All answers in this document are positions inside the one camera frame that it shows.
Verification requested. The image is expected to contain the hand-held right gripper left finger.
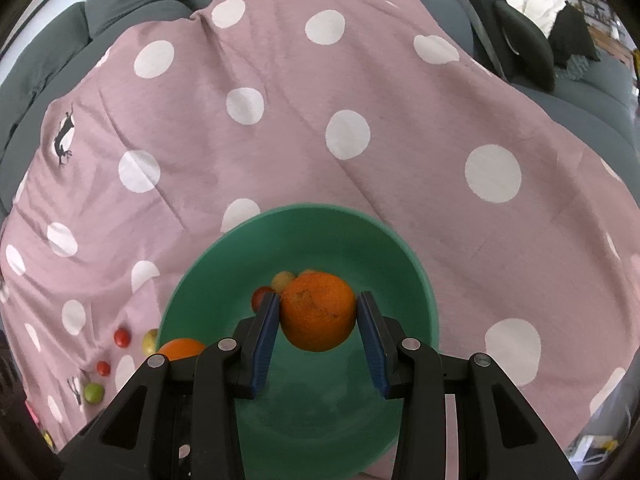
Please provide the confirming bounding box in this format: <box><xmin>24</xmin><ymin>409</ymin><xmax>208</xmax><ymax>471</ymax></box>
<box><xmin>59</xmin><ymin>292</ymin><xmax>281</xmax><ymax>480</ymax></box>

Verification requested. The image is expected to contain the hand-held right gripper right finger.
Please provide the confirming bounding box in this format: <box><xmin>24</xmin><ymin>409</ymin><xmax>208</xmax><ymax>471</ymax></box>
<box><xmin>356</xmin><ymin>291</ymin><xmax>578</xmax><ymax>480</ymax></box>

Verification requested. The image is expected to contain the large red tomato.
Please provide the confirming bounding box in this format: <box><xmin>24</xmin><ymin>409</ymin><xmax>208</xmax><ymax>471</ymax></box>
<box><xmin>251</xmin><ymin>286</ymin><xmax>275</xmax><ymax>313</ymax></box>

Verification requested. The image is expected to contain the orange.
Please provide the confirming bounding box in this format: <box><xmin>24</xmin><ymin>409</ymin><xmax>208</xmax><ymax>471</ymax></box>
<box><xmin>279</xmin><ymin>271</ymin><xmax>358</xmax><ymax>352</ymax></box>
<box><xmin>159</xmin><ymin>338</ymin><xmax>207</xmax><ymax>362</ymax></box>

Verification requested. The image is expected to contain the green plastic bowl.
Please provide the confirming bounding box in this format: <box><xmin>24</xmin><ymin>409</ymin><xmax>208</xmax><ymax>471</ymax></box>
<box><xmin>156</xmin><ymin>203</ymin><xmax>441</xmax><ymax>480</ymax></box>

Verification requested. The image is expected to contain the pink polka dot blanket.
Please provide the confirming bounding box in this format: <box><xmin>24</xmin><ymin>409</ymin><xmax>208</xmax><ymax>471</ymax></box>
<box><xmin>0</xmin><ymin>0</ymin><xmax>640</xmax><ymax>480</ymax></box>

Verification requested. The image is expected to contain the black cushion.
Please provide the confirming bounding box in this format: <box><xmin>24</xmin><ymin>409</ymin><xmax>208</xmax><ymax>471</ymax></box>
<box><xmin>547</xmin><ymin>4</ymin><xmax>601</xmax><ymax>68</ymax></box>
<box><xmin>492</xmin><ymin>0</ymin><xmax>557</xmax><ymax>92</ymax></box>

